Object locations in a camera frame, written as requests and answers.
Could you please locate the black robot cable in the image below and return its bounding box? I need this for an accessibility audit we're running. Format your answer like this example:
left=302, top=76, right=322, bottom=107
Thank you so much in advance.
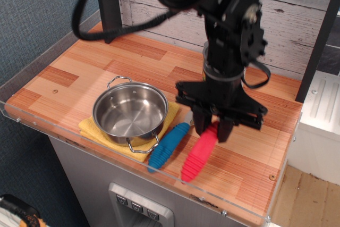
left=72, top=0, right=184, bottom=41

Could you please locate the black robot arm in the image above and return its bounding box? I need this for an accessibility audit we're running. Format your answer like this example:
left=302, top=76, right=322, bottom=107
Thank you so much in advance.
left=159, top=0, right=270, bottom=142

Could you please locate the white side cabinet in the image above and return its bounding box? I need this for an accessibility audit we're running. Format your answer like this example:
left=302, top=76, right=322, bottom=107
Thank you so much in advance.
left=287, top=71, right=339, bottom=184

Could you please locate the silver button panel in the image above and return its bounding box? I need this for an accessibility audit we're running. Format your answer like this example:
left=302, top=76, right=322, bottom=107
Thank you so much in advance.
left=108, top=182, right=175, bottom=227

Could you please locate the dark post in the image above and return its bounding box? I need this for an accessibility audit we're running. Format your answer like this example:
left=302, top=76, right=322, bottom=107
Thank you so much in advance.
left=295, top=0, right=339, bottom=103
left=98, top=0, right=122, bottom=32

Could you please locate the yellow folded cloth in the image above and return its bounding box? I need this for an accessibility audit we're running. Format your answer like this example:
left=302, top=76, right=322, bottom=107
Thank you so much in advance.
left=78, top=102, right=180, bottom=162

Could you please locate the patterned tin can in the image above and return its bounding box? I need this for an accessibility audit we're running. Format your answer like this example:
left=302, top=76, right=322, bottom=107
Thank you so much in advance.
left=202, top=41, right=209, bottom=81

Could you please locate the stainless steel pot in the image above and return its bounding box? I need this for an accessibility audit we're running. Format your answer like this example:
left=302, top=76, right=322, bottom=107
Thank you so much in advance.
left=92, top=76, right=169, bottom=154

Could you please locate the blue handled metal fork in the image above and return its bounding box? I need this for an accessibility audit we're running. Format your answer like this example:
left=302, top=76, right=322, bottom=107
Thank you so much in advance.
left=148, top=111, right=193, bottom=173

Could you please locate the grey toy kitchen cabinet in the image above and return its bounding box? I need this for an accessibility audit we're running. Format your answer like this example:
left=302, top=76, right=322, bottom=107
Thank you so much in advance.
left=50, top=137, right=243, bottom=226

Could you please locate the orange object bottom left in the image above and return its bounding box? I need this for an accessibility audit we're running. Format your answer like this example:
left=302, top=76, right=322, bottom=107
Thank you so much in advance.
left=30, top=215, right=48, bottom=227

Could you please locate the clear acrylic guard rail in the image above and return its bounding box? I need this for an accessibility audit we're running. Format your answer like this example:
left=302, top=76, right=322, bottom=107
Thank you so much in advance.
left=1, top=10, right=302, bottom=226

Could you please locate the red handled metal spoon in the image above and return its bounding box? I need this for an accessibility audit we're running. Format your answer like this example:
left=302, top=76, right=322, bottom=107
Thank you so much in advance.
left=181, top=121, right=219, bottom=182

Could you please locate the dark left post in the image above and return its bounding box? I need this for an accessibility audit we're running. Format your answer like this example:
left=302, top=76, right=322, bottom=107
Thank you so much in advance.
left=98, top=0, right=122, bottom=32

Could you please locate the dark right post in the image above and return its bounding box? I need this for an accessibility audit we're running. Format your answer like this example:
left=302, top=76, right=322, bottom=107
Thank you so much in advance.
left=295, top=0, right=339, bottom=103

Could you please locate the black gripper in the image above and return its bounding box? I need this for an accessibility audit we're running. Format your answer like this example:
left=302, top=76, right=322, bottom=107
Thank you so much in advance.
left=175, top=73, right=268, bottom=143

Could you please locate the black device bottom left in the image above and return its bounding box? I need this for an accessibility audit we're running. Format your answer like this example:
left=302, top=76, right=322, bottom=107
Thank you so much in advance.
left=1, top=195, right=34, bottom=226

